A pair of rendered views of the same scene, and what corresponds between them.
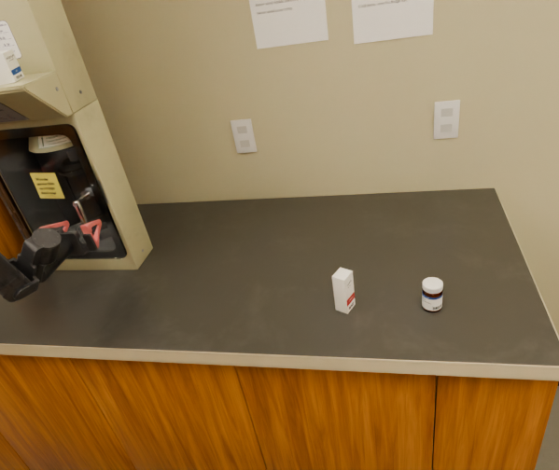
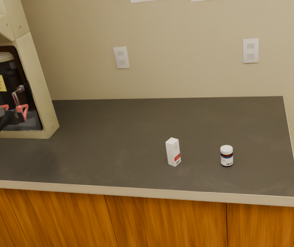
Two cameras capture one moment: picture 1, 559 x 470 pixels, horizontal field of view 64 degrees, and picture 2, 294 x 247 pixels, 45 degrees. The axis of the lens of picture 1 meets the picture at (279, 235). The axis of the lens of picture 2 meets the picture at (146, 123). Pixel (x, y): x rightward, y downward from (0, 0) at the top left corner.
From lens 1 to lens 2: 0.31 m
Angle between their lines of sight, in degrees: 3
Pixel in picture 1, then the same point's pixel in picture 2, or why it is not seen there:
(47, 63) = (2, 10)
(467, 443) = not seen: outside the picture
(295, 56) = (154, 8)
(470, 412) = (248, 230)
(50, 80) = (4, 19)
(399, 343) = (203, 183)
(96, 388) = (19, 211)
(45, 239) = not seen: outside the picture
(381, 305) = (196, 162)
